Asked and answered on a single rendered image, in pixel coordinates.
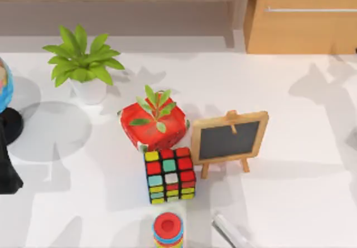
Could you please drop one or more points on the green plant in white pot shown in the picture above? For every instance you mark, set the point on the green plant in white pot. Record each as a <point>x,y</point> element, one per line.
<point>81,64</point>

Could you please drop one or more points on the white and grey flat object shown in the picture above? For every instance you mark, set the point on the white and grey flat object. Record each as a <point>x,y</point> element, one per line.
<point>231,232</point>

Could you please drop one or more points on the stack of coloured rings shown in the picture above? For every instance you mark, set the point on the stack of coloured rings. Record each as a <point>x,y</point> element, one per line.
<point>168,230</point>

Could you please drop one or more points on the wooden cupboard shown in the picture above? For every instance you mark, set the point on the wooden cupboard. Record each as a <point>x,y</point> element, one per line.
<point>304,28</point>

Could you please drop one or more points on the wooden framed blackboard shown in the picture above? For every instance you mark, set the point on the wooden framed blackboard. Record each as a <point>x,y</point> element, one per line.
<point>229,140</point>

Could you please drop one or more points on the open wooden shelves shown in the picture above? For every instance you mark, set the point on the open wooden shelves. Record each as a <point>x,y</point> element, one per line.
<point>120,8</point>

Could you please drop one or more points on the red pot with small plant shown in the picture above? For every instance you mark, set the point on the red pot with small plant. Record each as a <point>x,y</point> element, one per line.
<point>156,128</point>

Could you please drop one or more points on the blue globe on black base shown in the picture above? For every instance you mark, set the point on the blue globe on black base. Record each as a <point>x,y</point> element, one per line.
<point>6,111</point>

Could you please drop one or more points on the colourful puzzle cube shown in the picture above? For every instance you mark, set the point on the colourful puzzle cube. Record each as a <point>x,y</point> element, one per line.
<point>169,175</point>

